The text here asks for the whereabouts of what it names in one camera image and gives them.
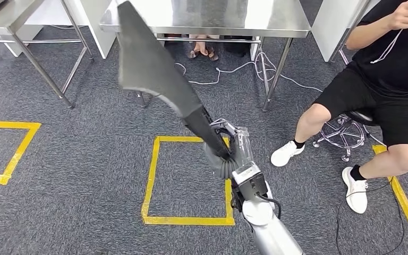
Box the yellow floor tape square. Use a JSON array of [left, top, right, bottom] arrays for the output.
[[0, 121, 42, 185], [141, 136, 236, 226], [372, 144, 408, 236]]

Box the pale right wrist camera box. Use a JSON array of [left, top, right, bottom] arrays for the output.
[[231, 162, 263, 186]]

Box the chrome stool black seat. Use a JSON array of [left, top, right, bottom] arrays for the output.
[[312, 110, 377, 163]]

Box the white desk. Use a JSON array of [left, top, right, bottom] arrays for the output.
[[311, 0, 370, 63], [5, 0, 117, 60]]

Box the white cord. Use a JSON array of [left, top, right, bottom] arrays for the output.
[[370, 28, 404, 65]]

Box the steel workbench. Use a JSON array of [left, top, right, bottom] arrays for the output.
[[99, 0, 312, 112]]

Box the black plastic bracket panel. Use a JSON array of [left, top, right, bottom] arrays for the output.
[[117, 1, 231, 159]]

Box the person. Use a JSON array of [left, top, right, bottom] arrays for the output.
[[270, 0, 408, 215], [186, 34, 220, 62]]

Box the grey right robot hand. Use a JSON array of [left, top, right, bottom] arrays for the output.
[[203, 118, 254, 169]]

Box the black floor cable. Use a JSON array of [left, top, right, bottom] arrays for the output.
[[336, 177, 405, 255]]

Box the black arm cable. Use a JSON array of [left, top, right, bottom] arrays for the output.
[[258, 192, 282, 219]]

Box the white floor cable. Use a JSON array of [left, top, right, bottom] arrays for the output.
[[174, 50, 322, 93]]

